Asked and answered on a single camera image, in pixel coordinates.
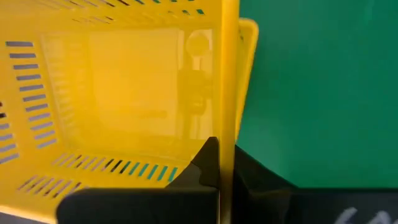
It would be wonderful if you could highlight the yellow plastic slotted basket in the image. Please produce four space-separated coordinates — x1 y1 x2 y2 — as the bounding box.
0 0 259 224

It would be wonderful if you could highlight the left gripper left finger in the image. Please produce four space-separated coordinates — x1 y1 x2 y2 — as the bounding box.
55 136 221 224

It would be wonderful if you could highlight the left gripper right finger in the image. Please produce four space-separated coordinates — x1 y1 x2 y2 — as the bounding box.
233 144 398 224

